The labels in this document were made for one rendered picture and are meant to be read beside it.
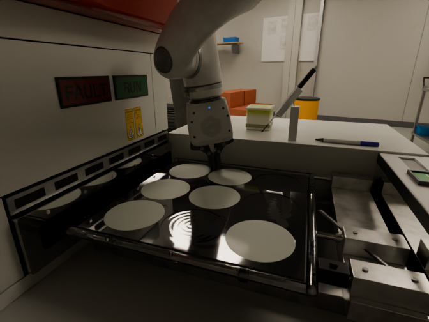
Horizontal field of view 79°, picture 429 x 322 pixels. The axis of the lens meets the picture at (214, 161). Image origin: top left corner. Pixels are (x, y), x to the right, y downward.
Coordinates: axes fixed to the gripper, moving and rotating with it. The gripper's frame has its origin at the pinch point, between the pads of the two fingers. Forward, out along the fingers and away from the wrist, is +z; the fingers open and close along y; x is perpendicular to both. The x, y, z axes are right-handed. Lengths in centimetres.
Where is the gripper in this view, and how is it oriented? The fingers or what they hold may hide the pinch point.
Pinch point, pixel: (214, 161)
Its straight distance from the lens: 65.2
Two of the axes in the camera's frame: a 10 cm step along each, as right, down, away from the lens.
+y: 9.7, -2.0, 1.4
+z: 1.4, 9.3, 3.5
